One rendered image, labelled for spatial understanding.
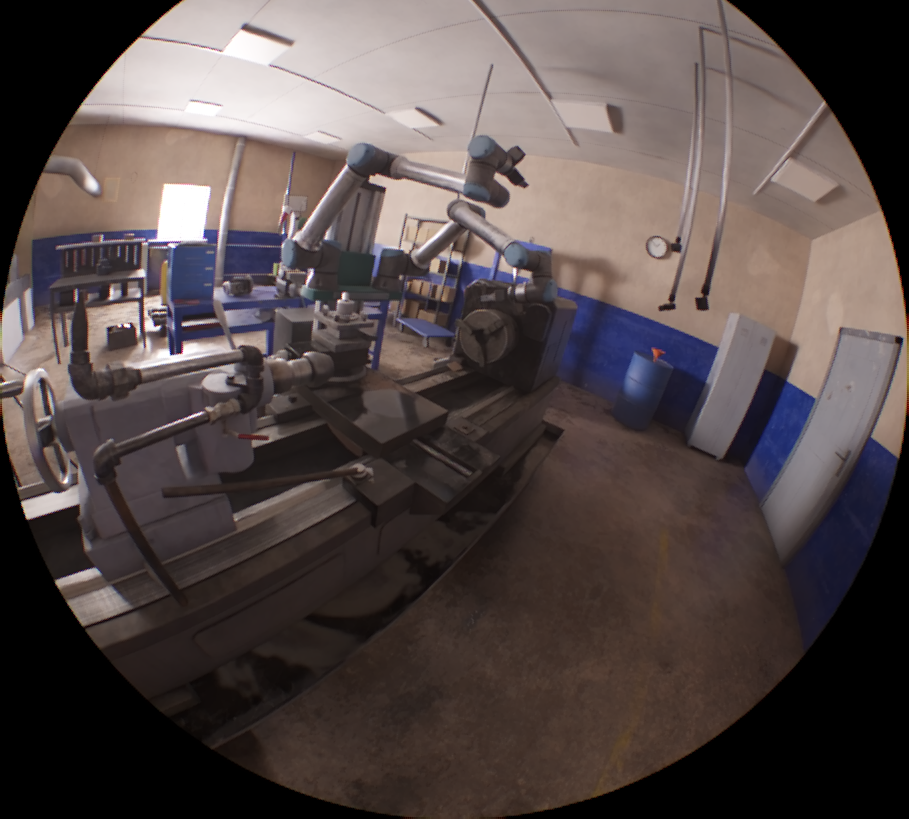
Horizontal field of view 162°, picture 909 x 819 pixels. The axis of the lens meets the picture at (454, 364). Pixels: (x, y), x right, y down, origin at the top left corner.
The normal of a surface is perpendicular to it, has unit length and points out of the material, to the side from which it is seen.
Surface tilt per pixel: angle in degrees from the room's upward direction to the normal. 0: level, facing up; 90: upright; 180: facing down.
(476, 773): 0
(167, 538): 90
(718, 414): 90
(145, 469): 70
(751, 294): 90
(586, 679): 0
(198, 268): 90
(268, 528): 0
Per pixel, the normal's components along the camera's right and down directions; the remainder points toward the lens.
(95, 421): 0.83, 0.23
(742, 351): -0.55, 0.16
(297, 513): 0.22, -0.92
